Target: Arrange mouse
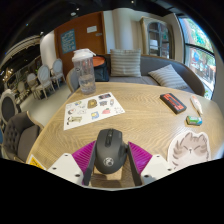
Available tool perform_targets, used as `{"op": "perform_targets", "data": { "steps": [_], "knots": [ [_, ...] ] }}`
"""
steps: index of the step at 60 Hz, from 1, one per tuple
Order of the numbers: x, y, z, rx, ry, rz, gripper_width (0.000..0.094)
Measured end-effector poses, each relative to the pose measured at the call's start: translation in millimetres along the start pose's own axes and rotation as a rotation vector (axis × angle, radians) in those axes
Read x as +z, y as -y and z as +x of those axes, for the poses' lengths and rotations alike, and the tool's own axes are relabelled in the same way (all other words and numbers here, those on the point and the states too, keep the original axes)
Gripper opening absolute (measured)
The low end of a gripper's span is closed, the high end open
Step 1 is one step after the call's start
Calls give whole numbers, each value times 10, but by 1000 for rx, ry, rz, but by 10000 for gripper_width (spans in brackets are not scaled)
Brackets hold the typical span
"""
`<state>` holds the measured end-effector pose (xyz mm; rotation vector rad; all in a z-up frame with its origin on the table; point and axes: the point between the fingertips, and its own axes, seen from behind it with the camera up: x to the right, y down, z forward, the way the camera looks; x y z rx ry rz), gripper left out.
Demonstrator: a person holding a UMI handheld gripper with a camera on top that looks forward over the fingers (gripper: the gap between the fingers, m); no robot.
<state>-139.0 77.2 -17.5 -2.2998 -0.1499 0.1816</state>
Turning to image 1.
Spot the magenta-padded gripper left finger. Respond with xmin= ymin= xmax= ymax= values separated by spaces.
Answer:
xmin=47 ymin=139 xmax=98 ymax=187

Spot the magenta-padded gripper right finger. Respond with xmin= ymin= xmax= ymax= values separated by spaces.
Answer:
xmin=127 ymin=141 xmax=174 ymax=187

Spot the black computer mouse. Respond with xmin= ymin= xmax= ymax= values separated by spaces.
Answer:
xmin=93 ymin=128 xmax=129 ymax=175

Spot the cat-shaped mouse pad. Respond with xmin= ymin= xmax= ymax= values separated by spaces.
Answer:
xmin=167 ymin=130 xmax=212 ymax=171

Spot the grey tufted armchair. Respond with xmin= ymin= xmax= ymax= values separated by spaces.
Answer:
xmin=2 ymin=110 xmax=44 ymax=163

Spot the small green pack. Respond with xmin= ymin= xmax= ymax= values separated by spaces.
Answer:
xmin=185 ymin=115 xmax=203 ymax=127

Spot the white sticker sheet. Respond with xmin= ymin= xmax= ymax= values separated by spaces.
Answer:
xmin=63 ymin=92 xmax=126 ymax=131

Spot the white squeeze tube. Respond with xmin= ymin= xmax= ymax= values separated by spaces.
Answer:
xmin=189 ymin=94 xmax=204 ymax=116

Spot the oval-back white chair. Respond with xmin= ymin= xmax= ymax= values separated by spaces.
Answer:
xmin=0 ymin=89 xmax=21 ymax=126

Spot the flat striped cushion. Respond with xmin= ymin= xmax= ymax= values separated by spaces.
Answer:
xmin=147 ymin=64 xmax=190 ymax=90

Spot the group of white chairs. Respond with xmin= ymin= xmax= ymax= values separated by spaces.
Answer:
xmin=14 ymin=58 xmax=66 ymax=99

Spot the clear shaker bottle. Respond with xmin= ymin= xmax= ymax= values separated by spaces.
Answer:
xmin=71 ymin=48 xmax=97 ymax=96

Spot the dark bag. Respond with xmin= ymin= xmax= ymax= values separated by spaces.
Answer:
xmin=92 ymin=55 xmax=110 ymax=83

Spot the grey curved sofa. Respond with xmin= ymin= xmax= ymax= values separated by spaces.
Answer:
xmin=65 ymin=53 xmax=206 ymax=98

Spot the large striped cushion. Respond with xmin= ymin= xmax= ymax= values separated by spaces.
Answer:
xmin=109 ymin=48 xmax=142 ymax=78

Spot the black-framed window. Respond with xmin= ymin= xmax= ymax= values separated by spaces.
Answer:
xmin=178 ymin=16 xmax=216 ymax=100

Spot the blue poster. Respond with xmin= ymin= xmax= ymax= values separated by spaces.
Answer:
xmin=60 ymin=28 xmax=77 ymax=55

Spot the brown wooden door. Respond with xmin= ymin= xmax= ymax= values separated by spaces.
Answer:
xmin=53 ymin=11 xmax=108 ymax=81

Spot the glass-door cabinet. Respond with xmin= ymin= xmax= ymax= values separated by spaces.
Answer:
xmin=139 ymin=16 xmax=174 ymax=60

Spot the white door sign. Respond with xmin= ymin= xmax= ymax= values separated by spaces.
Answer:
xmin=86 ymin=25 xmax=98 ymax=34

